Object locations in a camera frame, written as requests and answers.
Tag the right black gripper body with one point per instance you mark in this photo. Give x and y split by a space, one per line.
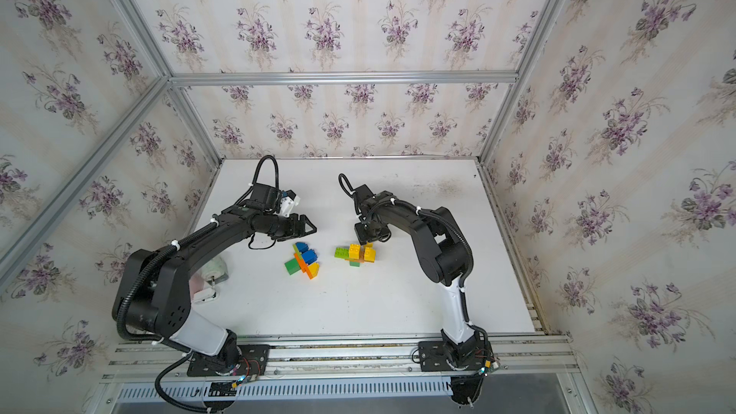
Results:
366 232

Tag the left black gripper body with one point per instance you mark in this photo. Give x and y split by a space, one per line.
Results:
285 226

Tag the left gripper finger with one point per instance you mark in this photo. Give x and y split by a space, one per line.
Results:
302 222
299 233

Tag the blue sloped lego brick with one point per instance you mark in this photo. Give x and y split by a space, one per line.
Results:
301 247

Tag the yellow square lego brick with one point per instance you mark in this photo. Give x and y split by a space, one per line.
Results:
368 254

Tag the blue square lego brick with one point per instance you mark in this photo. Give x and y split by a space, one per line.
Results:
309 256

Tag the small green lego brick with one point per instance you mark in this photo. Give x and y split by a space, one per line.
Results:
292 266

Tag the orange long lego brick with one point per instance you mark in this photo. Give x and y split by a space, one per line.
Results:
303 265

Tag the lime green plate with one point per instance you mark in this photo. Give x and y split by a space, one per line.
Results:
342 253

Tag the yellow sloped lego brick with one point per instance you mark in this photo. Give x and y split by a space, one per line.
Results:
313 270

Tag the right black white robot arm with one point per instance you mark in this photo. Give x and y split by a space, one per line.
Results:
446 258

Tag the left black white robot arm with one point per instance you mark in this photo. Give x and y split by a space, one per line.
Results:
154 302

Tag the white small device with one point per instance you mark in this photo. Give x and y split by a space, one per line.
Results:
214 273

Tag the pink pen cup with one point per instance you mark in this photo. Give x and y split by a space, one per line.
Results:
196 284

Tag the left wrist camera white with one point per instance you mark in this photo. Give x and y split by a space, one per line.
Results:
288 202

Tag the aluminium front rail frame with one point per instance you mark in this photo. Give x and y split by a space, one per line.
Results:
300 367

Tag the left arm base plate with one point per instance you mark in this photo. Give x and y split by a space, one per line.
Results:
242 360

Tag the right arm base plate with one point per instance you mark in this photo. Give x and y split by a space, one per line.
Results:
443 356

